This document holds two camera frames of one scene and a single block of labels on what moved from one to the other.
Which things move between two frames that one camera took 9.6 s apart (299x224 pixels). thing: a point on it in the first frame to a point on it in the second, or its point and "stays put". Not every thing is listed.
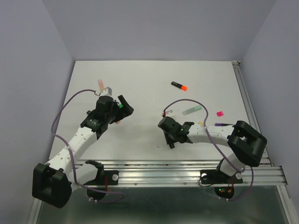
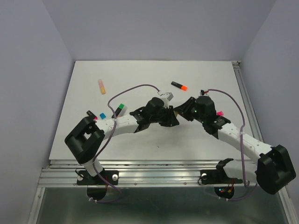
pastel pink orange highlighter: (101, 84) stays put
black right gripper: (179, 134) to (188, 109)
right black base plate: (216, 177) stays put
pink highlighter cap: (220, 113) stays put
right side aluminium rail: (253, 118) stays put
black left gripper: (126, 110) to (171, 120)
